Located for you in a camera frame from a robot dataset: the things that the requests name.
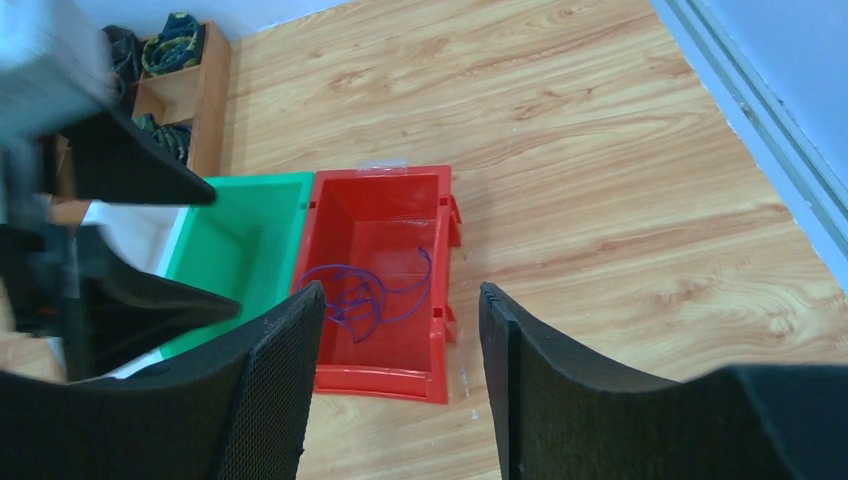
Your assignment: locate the wooden compartment tray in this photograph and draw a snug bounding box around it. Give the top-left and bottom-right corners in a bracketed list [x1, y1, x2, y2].
[51, 21, 231, 226]

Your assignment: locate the red plastic bin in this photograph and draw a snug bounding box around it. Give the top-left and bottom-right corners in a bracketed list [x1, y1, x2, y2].
[292, 165, 462, 404]

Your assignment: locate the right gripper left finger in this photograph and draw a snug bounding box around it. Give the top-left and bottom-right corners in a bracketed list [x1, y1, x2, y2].
[1, 282, 325, 479]

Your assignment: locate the rolled teal sock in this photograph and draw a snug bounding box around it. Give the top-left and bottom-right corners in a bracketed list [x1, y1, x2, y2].
[141, 12, 206, 77]

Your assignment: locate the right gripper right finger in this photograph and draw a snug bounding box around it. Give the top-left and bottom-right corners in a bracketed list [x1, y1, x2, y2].
[479, 283, 847, 479]

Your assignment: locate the rolled dark sock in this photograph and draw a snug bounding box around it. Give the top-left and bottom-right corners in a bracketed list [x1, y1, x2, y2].
[133, 114, 192, 165]
[103, 25, 142, 102]

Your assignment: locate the blue purple cable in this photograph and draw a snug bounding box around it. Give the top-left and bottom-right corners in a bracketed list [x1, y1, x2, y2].
[294, 246, 434, 344]

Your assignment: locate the green plastic bin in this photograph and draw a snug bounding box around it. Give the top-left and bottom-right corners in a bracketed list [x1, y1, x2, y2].
[159, 172, 314, 359]

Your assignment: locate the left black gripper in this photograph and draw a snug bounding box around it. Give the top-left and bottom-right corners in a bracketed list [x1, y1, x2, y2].
[1, 109, 241, 381]

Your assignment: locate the white plastic bin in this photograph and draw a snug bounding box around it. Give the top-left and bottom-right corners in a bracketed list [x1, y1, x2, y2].
[79, 198, 193, 381]

